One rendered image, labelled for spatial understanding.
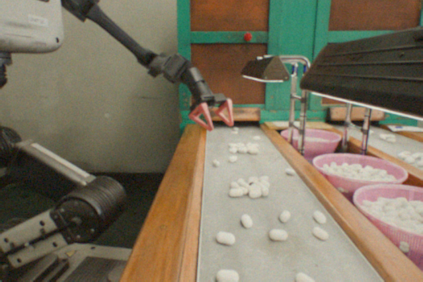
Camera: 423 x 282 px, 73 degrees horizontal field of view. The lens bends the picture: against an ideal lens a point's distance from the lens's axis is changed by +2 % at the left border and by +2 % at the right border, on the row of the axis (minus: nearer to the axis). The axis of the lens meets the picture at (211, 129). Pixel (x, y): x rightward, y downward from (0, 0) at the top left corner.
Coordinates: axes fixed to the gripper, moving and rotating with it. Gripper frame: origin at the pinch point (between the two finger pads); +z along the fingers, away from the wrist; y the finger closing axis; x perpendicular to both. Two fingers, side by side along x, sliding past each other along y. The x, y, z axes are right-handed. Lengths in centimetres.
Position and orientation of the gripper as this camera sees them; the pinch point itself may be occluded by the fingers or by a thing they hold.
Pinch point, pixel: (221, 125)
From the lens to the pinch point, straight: 84.2
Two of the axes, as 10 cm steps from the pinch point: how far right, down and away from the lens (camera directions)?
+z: 4.9, 8.4, -2.4
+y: -6.4, 1.6, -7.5
